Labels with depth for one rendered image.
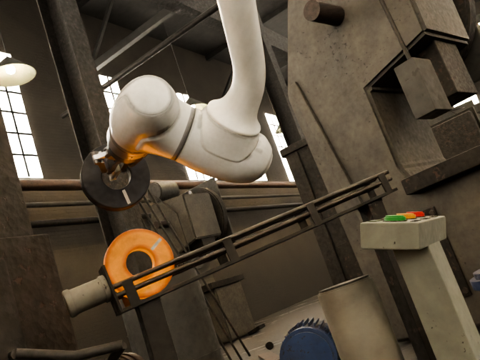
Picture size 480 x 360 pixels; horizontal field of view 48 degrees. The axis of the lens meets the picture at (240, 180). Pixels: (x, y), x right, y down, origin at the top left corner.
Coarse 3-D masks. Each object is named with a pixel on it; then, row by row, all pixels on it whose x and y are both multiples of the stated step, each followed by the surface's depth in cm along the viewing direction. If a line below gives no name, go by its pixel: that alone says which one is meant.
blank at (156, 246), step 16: (128, 240) 119; (144, 240) 120; (160, 240) 121; (112, 256) 116; (160, 256) 120; (112, 272) 115; (128, 272) 116; (160, 272) 119; (144, 288) 116; (160, 288) 118
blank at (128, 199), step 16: (144, 160) 123; (80, 176) 119; (96, 176) 118; (144, 176) 122; (96, 192) 117; (112, 192) 119; (128, 192) 120; (144, 192) 121; (112, 208) 118; (128, 208) 121
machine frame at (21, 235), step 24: (0, 120) 145; (0, 144) 141; (0, 168) 139; (0, 192) 136; (0, 216) 133; (24, 216) 139; (0, 240) 124; (24, 240) 129; (48, 240) 135; (24, 264) 127; (48, 264) 132; (24, 288) 124; (48, 288) 129; (24, 312) 122; (48, 312) 127; (24, 336) 120; (48, 336) 124; (72, 336) 129
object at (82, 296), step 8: (96, 280) 114; (104, 280) 113; (80, 288) 112; (88, 288) 112; (96, 288) 112; (104, 288) 112; (64, 296) 110; (72, 296) 110; (80, 296) 110; (88, 296) 111; (96, 296) 112; (104, 296) 113; (112, 296) 114; (72, 304) 109; (80, 304) 110; (88, 304) 111; (96, 304) 113; (72, 312) 109; (80, 312) 111
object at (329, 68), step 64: (320, 0) 334; (384, 0) 303; (448, 0) 330; (320, 64) 338; (384, 64) 307; (448, 64) 301; (320, 128) 339; (384, 128) 312; (384, 192) 314; (448, 192) 287; (448, 256) 289
